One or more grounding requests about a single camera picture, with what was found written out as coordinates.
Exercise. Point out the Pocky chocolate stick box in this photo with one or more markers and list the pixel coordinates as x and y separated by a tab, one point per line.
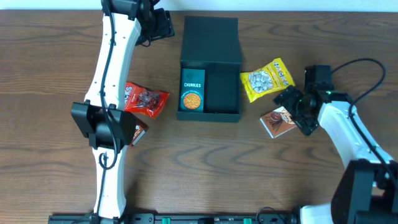
277	122

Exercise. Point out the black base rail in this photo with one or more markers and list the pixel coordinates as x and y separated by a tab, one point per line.
150	218

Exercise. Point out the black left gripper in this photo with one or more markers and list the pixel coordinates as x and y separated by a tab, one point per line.
165	28

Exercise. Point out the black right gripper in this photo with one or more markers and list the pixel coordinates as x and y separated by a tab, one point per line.
306	125

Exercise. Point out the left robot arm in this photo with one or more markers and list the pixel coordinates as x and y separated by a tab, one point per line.
102	117

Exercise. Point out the teal Chunkies cookie box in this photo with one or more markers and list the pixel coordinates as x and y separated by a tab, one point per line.
192	90

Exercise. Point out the dark green open box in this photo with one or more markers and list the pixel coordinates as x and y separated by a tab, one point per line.
212	44

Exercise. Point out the red Hello Panda box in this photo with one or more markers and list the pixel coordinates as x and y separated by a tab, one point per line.
141	129

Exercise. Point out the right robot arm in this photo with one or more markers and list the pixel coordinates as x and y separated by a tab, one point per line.
367	192

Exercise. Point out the yellow Hacks candy bag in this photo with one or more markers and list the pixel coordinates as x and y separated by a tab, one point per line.
270	78

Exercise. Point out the red Hacks candy bag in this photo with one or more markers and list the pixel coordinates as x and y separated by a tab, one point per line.
139	99

